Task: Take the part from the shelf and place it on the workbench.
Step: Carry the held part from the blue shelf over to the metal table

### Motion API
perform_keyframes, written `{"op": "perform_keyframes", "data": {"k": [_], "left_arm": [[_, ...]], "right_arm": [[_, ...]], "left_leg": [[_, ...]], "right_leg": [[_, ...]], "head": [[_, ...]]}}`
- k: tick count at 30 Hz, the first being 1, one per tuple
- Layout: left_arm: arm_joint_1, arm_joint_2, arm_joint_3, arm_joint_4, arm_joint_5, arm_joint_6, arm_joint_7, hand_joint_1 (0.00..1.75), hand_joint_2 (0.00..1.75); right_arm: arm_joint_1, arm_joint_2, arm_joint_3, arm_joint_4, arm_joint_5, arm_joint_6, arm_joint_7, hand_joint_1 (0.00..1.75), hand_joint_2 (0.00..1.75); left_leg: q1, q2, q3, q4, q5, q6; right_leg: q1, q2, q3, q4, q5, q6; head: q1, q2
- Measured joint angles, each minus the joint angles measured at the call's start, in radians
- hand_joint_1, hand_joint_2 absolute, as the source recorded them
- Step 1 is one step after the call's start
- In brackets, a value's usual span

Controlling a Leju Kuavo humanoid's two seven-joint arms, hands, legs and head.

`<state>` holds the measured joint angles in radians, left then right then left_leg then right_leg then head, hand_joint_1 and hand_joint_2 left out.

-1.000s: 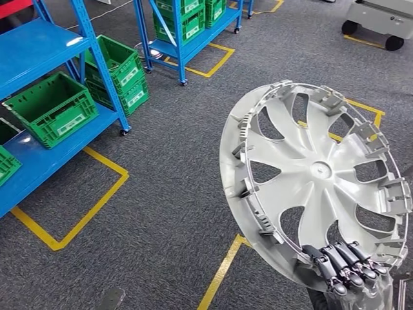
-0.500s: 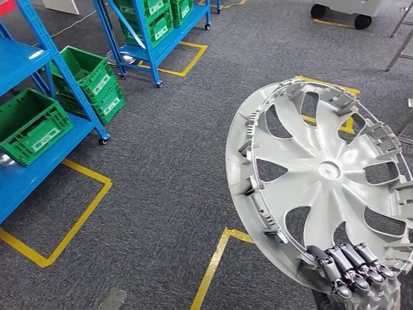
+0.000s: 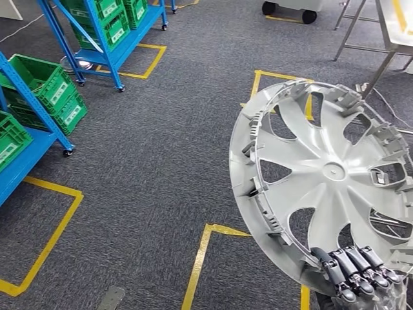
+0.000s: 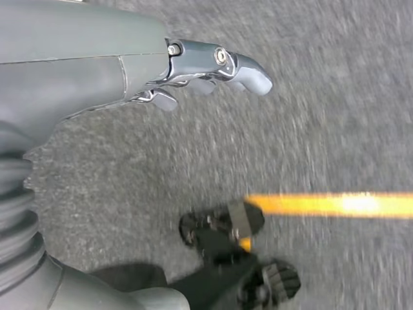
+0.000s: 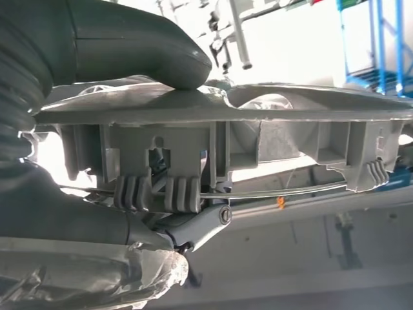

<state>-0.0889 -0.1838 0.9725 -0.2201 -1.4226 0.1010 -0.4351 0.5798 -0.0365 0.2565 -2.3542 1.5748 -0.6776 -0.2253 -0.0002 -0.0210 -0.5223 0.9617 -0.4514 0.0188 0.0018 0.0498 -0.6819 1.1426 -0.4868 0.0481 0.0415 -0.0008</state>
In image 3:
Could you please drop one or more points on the yellow tape on table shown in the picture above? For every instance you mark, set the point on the yellow tape on table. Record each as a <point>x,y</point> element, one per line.
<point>399,15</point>

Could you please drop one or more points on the grey wheel hubcap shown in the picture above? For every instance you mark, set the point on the grey wheel hubcap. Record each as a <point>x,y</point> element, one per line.
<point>332,171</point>

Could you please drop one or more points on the blue metal shelf rack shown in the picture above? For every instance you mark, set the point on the blue metal shelf rack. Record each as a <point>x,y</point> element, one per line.
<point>22,162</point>
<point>129,43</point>

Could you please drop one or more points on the chrome round floor disc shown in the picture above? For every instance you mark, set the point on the chrome round floor disc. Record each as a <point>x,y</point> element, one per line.
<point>69,64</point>

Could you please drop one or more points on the white cabinet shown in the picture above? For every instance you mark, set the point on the white cabinet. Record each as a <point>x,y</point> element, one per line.
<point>7,8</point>

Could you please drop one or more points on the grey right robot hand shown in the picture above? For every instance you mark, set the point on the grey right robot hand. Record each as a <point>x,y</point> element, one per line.
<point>351,274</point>

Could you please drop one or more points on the white cart with black wheels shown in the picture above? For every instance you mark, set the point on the white cart with black wheels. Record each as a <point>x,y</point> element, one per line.
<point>297,4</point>

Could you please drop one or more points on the yellow floor tape outline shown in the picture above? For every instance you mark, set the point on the yellow floor tape outline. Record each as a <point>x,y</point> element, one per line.
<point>187,4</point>
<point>154,60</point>
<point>48,185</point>
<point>280,76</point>
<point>197,265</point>

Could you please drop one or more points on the steel table with tape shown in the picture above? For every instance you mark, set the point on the steel table with tape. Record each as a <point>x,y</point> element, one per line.
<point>385,21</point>

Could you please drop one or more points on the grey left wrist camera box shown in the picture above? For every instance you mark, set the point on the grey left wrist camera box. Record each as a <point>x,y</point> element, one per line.
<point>111,299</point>

